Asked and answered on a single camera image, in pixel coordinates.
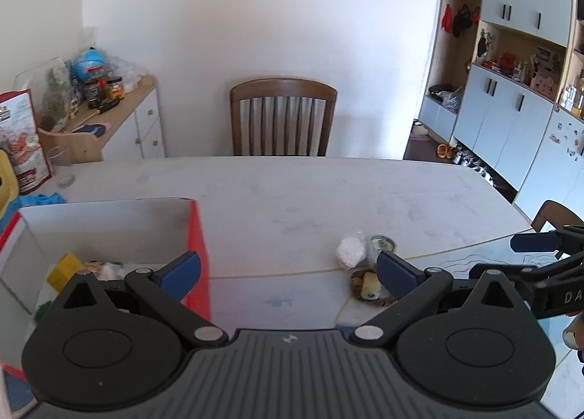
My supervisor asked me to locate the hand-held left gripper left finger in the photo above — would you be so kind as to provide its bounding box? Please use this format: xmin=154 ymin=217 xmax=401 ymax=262
xmin=63 ymin=251 xmax=229 ymax=348

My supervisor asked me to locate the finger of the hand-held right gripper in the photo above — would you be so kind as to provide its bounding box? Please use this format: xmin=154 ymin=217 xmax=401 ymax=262
xmin=510 ymin=225 xmax=584 ymax=260
xmin=469 ymin=252 xmax=584 ymax=286

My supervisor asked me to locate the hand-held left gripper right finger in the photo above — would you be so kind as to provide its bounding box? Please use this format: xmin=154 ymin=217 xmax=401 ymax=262
xmin=350 ymin=250 xmax=521 ymax=347

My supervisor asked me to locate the red cardboard box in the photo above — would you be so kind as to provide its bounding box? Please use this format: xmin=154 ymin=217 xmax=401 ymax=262
xmin=0 ymin=197 xmax=211 ymax=385

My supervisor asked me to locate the yellow block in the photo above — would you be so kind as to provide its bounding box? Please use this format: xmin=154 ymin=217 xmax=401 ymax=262
xmin=47 ymin=252 xmax=87 ymax=293

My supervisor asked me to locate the person's right hand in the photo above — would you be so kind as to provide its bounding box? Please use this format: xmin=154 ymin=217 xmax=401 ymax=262
xmin=565 ymin=312 xmax=584 ymax=351

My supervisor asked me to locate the small round lion plush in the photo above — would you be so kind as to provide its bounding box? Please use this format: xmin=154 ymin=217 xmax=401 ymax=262
xmin=350 ymin=269 xmax=395 ymax=308

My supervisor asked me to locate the dark wooden chair back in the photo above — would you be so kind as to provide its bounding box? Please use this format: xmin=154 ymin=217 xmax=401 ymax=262
xmin=531 ymin=200 xmax=571 ymax=232

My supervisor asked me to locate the white cotton ball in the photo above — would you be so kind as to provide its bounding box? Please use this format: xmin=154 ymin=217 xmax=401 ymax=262
xmin=337 ymin=237 xmax=366 ymax=270

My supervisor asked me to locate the white wooden sideboard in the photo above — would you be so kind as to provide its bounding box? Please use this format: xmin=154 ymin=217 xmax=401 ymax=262
xmin=37 ymin=74 xmax=166 ymax=164

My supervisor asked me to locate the clear drinking glass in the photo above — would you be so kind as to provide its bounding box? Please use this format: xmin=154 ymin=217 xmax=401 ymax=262
xmin=48 ymin=145 xmax=76 ymax=188

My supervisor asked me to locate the wooden desk organizer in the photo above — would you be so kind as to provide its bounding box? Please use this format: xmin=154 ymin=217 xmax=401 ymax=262
xmin=37 ymin=122 xmax=112 ymax=164

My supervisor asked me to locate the black and yellow screwdriver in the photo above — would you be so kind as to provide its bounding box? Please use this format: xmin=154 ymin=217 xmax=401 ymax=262
xmin=88 ymin=97 xmax=122 ymax=117

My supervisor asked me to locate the dark jar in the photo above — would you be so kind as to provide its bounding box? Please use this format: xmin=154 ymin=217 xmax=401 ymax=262
xmin=82 ymin=78 xmax=108 ymax=109

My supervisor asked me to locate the red and white snack bag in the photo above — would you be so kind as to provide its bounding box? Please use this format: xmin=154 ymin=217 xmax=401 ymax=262
xmin=0 ymin=91 xmax=53 ymax=194

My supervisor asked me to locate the brown wooden dining chair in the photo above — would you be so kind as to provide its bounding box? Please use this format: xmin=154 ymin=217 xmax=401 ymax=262
xmin=229 ymin=78 xmax=338 ymax=157

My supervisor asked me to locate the clear plastic bag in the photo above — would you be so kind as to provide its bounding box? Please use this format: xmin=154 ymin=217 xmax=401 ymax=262
xmin=106 ymin=55 xmax=143 ymax=92

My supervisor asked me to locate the clear bag with green contents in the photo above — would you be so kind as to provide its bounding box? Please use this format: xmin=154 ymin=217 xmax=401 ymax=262
xmin=43 ymin=58 xmax=78 ymax=132

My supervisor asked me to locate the black hanging cloth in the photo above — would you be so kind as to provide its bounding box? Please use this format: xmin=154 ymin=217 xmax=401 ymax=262
xmin=452 ymin=4 xmax=473 ymax=39

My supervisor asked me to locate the pale blue wall cabinet unit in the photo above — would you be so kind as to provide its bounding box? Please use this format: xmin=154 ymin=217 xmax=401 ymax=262
xmin=417 ymin=0 xmax=584 ymax=219

